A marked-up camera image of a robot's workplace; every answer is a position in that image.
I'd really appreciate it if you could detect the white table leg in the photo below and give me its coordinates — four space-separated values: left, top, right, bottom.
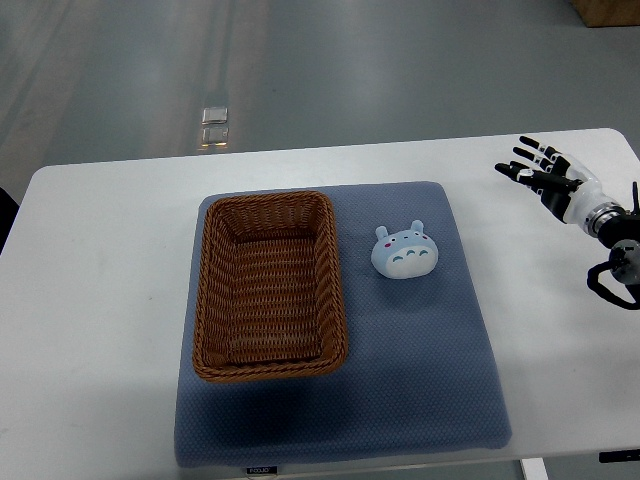
520 457 550 480

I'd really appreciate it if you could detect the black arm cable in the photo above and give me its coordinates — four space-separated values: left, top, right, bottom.
586 258 640 311

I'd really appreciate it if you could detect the brown wicker basket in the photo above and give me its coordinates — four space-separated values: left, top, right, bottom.
192 191 348 383

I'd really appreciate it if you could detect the upper metal floor plate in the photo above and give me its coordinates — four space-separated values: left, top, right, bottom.
201 106 228 125

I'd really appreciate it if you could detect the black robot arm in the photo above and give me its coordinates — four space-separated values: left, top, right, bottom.
587 181 639 296

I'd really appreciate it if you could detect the blue plush toy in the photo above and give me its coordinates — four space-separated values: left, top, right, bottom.
370 220 439 280

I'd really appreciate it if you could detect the blue fabric mat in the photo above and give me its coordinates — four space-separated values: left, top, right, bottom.
174 181 511 468

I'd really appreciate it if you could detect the black object at left edge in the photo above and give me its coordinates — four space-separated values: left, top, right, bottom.
0 188 19 251

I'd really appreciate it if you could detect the lower metal floor plate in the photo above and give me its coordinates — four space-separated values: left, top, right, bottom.
201 126 229 148

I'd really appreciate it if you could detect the metal floor plate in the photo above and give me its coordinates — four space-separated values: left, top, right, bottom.
201 126 229 148
201 106 228 125

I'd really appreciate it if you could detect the black bracket under table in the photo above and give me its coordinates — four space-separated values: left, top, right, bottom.
598 449 640 464

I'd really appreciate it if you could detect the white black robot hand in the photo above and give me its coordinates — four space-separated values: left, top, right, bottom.
495 136 623 231

